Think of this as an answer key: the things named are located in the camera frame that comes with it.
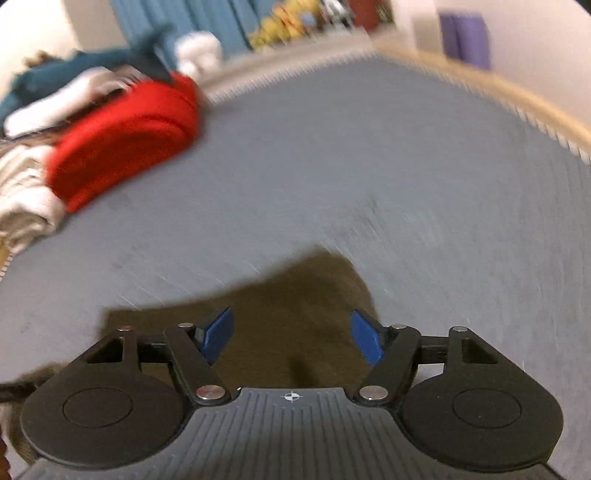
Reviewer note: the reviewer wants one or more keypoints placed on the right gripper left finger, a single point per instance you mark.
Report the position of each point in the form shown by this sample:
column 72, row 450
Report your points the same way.
column 193, row 350

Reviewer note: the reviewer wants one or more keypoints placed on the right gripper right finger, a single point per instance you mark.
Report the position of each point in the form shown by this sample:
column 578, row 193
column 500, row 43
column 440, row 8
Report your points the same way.
column 391, row 355

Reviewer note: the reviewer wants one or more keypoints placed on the grey quilted mattress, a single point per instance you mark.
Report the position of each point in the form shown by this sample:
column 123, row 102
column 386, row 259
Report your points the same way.
column 452, row 210

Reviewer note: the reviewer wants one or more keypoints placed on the cream folded towel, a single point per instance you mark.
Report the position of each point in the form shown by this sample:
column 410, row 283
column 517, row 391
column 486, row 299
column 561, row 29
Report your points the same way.
column 29, row 208

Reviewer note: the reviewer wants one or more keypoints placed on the red folded blanket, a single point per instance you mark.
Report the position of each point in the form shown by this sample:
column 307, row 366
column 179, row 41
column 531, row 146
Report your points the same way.
column 150, row 124

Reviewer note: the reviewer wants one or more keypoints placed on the blue shark plush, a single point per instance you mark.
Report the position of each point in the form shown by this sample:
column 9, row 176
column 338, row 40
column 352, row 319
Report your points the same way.
column 43, row 80

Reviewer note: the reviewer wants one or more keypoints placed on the white plush toy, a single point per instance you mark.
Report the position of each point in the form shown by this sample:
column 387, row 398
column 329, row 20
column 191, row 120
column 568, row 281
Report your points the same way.
column 198, row 54

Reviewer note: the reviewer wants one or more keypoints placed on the purple yoga mat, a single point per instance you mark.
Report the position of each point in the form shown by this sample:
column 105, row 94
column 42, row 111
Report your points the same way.
column 465, row 38

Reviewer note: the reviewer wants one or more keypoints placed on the brown plush toy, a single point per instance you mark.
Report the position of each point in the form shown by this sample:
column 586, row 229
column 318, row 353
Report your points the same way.
column 39, row 58

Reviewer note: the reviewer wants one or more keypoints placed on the blue curtain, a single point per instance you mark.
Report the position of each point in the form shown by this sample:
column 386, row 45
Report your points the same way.
column 230, row 22

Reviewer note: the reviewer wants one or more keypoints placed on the dark red cushion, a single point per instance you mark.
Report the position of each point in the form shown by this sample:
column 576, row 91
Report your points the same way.
column 371, row 14

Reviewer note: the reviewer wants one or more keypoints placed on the yellow bear plush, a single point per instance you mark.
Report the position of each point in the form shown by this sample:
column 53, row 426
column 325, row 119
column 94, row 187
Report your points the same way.
column 287, row 21

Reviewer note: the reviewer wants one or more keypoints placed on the wooden bed frame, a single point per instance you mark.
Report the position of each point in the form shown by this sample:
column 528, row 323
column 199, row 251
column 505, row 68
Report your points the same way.
column 569, row 132

